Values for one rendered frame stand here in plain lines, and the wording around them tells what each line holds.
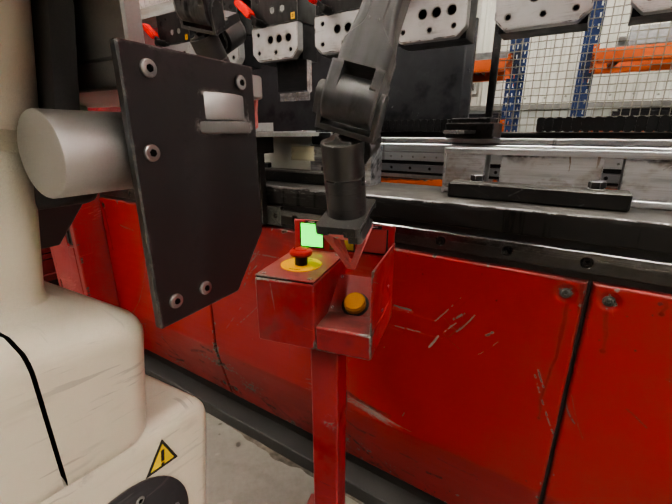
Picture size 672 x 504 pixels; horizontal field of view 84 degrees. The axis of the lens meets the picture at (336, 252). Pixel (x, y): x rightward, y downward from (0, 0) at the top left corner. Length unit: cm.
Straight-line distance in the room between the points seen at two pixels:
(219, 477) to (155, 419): 106
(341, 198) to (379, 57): 18
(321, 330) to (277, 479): 79
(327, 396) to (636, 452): 54
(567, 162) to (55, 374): 79
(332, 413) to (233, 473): 66
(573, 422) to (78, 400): 78
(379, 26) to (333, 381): 56
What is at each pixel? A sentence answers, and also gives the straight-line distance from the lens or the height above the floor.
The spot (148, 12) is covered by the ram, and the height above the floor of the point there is 135.
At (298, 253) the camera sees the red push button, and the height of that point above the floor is 81.
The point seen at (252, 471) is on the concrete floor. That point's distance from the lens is 137.
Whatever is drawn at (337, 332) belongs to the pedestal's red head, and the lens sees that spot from 60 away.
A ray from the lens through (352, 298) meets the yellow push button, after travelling 65.
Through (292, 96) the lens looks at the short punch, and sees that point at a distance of 110.
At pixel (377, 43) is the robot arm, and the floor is 110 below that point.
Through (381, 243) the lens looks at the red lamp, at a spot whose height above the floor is 81.
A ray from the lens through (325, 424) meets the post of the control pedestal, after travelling 80.
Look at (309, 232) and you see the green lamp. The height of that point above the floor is 82.
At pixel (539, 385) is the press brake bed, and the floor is 55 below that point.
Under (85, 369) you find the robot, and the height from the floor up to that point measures 87.
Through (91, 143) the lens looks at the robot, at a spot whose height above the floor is 100.
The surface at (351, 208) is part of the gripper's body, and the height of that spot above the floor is 90.
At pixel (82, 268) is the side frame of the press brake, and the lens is 172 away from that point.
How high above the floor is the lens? 100
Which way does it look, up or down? 18 degrees down
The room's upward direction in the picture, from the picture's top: straight up
